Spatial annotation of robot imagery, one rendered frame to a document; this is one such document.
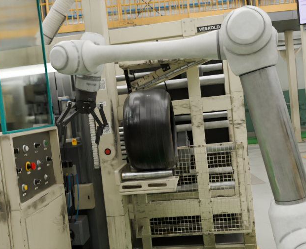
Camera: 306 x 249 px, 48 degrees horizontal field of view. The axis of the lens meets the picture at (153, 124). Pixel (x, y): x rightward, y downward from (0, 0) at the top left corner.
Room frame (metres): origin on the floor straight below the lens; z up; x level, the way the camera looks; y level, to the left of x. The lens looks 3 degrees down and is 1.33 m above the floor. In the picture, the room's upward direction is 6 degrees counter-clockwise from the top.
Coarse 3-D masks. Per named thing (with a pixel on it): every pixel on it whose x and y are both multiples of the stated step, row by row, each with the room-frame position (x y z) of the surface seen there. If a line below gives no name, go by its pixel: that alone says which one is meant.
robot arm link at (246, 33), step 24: (240, 24) 0.87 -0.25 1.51; (264, 24) 0.86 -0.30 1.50; (240, 48) 0.88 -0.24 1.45; (264, 48) 0.89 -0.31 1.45; (240, 72) 0.94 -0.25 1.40; (264, 72) 0.91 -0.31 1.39; (264, 96) 0.91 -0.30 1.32; (264, 120) 0.92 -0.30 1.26; (288, 120) 0.92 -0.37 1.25; (264, 144) 0.93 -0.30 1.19; (288, 144) 0.90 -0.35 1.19; (288, 168) 0.90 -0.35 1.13; (288, 192) 0.90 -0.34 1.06; (288, 216) 0.88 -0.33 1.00; (288, 240) 0.86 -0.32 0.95
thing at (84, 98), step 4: (80, 92) 1.27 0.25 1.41; (84, 92) 1.27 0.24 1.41; (88, 92) 1.27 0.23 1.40; (92, 92) 1.28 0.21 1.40; (96, 92) 1.30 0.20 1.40; (76, 96) 1.29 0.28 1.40; (80, 96) 1.27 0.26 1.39; (84, 96) 1.27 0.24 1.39; (88, 96) 1.27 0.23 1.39; (92, 96) 1.28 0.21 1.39; (76, 100) 1.29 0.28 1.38; (80, 100) 1.29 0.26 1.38; (84, 100) 1.27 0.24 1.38; (88, 100) 1.27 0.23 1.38; (92, 100) 1.28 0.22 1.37; (76, 104) 1.28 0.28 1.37; (80, 104) 1.29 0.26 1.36; (84, 104) 1.30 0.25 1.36; (88, 104) 1.31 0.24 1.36; (92, 104) 1.31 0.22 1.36; (76, 108) 1.29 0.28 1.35; (84, 108) 1.30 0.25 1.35; (92, 108) 1.32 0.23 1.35; (80, 112) 1.30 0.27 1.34; (84, 112) 1.31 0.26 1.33; (88, 112) 1.31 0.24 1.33
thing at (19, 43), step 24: (0, 0) 1.74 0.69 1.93; (24, 0) 1.99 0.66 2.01; (0, 24) 1.71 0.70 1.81; (24, 24) 1.95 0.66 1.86; (0, 48) 1.68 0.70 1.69; (24, 48) 1.92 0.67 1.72; (0, 72) 1.66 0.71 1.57; (24, 72) 1.89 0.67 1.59; (0, 96) 1.63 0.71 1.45; (24, 96) 1.85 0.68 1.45; (48, 96) 2.15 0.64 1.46; (0, 120) 1.63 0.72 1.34; (24, 120) 1.82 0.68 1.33; (48, 120) 2.11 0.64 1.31
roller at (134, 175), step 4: (124, 172) 2.19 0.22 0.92; (128, 172) 2.18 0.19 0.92; (132, 172) 2.17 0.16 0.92; (136, 172) 2.17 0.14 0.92; (140, 172) 2.16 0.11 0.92; (144, 172) 2.16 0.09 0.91; (148, 172) 2.15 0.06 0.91; (152, 172) 2.15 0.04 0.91; (156, 172) 2.14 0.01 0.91; (160, 172) 2.14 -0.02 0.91; (164, 172) 2.13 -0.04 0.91; (168, 172) 2.13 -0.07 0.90; (172, 172) 2.13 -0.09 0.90; (124, 176) 2.17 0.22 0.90; (128, 176) 2.17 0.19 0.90; (132, 176) 2.16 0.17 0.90; (136, 176) 2.16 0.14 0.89; (140, 176) 2.16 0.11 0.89; (144, 176) 2.15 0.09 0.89; (148, 176) 2.15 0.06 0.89; (152, 176) 2.15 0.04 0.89; (156, 176) 2.15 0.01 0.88; (160, 176) 2.15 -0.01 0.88
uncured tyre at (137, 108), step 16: (128, 96) 2.20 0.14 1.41; (144, 96) 2.14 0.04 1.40; (160, 96) 2.13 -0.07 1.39; (128, 112) 2.08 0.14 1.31; (144, 112) 2.06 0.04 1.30; (160, 112) 2.05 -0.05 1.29; (128, 128) 2.05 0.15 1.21; (144, 128) 2.03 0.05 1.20; (160, 128) 2.02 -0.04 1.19; (128, 144) 2.06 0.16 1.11; (144, 144) 2.04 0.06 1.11; (160, 144) 2.03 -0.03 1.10; (176, 144) 2.43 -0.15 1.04; (144, 160) 2.08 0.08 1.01; (160, 160) 2.08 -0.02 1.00
